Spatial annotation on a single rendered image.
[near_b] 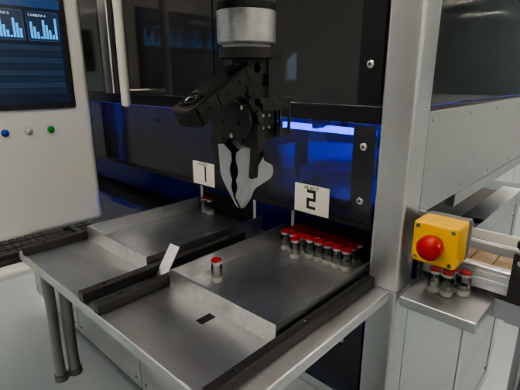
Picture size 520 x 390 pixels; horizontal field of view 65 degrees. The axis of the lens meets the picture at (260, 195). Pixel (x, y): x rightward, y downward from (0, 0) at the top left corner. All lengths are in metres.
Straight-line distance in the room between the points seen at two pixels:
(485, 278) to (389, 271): 0.17
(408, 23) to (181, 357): 0.60
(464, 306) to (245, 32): 0.58
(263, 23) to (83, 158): 0.98
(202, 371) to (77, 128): 0.97
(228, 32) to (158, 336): 0.45
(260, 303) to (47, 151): 0.87
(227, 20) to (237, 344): 0.44
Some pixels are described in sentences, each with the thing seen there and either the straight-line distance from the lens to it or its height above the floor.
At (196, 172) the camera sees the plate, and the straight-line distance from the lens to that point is 1.08.
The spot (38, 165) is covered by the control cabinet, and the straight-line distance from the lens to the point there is 1.37.
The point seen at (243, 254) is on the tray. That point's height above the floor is 0.88.
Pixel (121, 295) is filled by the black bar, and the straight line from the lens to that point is 0.76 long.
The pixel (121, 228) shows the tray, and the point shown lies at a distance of 1.11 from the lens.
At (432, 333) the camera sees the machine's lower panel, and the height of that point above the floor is 0.67.
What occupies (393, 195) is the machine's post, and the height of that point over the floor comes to 1.06.
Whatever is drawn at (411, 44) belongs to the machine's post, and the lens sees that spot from 0.71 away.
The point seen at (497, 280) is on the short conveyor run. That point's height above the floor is 0.91.
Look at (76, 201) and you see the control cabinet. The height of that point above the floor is 0.88.
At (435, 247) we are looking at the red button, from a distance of 0.70.
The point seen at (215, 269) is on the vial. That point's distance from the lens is 0.78.
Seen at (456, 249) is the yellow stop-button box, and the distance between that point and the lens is 0.72.
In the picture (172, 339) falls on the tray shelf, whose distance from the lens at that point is 0.66.
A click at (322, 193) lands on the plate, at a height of 1.04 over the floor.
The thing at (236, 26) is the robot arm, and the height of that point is 1.32.
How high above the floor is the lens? 1.26
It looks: 16 degrees down
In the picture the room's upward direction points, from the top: straight up
